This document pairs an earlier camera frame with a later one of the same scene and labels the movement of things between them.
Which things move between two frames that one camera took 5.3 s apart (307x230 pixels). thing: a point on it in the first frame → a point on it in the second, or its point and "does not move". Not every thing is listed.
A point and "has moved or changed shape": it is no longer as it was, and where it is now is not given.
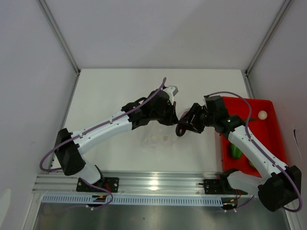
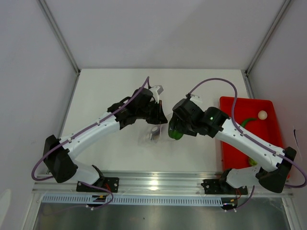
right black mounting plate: x=213 y=186 does not move
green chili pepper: x=251 y=119 does not move
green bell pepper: x=236 y=152 → x=172 y=130
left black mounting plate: x=111 y=184 does not move
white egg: x=262 y=115 does not move
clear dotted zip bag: x=157 y=135 has moved or changed shape
